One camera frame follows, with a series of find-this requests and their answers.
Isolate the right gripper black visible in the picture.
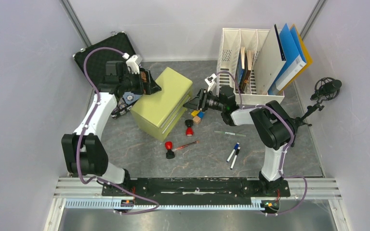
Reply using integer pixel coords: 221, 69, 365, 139
183, 89, 225, 113

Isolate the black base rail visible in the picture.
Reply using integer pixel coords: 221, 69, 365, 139
101, 177, 291, 206

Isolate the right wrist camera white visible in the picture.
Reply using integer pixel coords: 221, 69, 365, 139
204, 74, 217, 95

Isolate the orange plastic folder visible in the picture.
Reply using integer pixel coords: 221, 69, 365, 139
280, 25, 313, 92

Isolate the blue cylinder block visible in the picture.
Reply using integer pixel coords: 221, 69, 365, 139
197, 112, 204, 119

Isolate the wooden cube block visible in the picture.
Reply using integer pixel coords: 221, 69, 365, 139
192, 115, 202, 125

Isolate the green drawer cabinet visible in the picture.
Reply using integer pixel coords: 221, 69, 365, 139
131, 67, 193, 141

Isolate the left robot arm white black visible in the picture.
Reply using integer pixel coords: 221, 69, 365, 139
61, 55, 161, 196

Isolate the Animal Farm book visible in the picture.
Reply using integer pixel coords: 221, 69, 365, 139
236, 46, 246, 87

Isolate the white paper box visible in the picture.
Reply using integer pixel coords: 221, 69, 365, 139
253, 25, 286, 95

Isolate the red black stamp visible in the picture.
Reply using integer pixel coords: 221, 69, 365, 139
165, 141, 175, 159
185, 119, 194, 137

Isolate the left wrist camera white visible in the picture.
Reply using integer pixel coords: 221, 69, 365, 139
122, 53, 142, 74

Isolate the brown small book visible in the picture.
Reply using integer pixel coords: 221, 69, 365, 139
239, 47, 255, 93

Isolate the black microphone on tripod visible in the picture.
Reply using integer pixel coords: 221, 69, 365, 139
294, 77, 342, 127

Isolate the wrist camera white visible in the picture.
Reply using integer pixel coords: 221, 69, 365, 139
122, 53, 142, 74
204, 74, 217, 95

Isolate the blue capped white marker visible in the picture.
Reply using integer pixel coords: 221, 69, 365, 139
226, 142, 240, 162

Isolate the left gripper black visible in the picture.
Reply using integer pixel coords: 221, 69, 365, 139
119, 70, 161, 96

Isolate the black capped white marker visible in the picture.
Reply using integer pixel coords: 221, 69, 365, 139
230, 147, 240, 170

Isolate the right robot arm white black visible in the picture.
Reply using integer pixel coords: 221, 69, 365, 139
183, 86, 297, 196

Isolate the yellow eraser block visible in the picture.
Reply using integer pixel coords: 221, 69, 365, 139
191, 110, 200, 117

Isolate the red pen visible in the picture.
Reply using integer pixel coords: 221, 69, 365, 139
172, 141, 199, 152

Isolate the blue plastic folder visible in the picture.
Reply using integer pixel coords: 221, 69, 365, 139
268, 23, 307, 96

